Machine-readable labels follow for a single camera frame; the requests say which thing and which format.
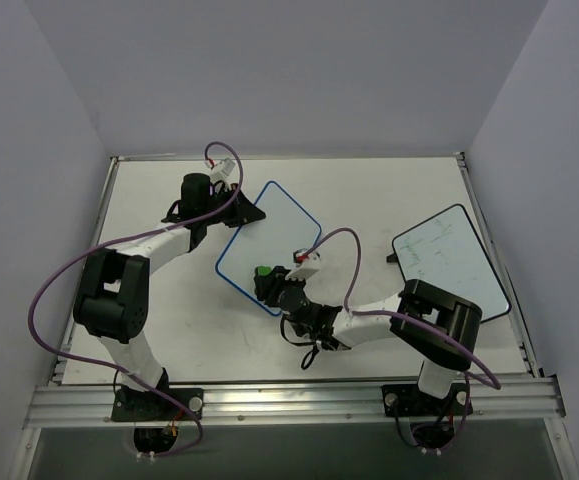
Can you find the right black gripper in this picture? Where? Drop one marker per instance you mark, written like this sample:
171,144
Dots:
267,288

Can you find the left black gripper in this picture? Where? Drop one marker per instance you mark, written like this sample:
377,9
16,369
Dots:
234,209

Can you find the green whiteboard eraser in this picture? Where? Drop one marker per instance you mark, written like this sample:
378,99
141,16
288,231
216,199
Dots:
263,271

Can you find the blue framed whiteboard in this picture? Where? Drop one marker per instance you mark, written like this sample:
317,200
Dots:
286,228

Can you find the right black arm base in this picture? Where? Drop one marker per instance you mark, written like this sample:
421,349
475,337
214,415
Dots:
426,423

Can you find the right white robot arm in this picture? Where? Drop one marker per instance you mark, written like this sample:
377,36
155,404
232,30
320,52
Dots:
439,325

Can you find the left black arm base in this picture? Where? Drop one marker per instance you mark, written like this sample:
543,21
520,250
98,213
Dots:
160,427

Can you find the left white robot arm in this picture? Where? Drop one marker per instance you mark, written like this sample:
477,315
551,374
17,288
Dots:
112,299

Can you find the black framed whiteboard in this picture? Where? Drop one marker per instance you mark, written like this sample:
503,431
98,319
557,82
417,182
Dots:
446,251

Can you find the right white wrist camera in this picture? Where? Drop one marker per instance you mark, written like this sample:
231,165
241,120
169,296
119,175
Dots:
306,264

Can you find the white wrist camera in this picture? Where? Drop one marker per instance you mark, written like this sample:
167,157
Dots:
221,170
306,264

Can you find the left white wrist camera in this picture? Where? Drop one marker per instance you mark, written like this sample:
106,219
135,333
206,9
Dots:
221,170

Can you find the aluminium mounting rail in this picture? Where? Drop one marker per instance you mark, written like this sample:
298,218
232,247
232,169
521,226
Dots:
313,430

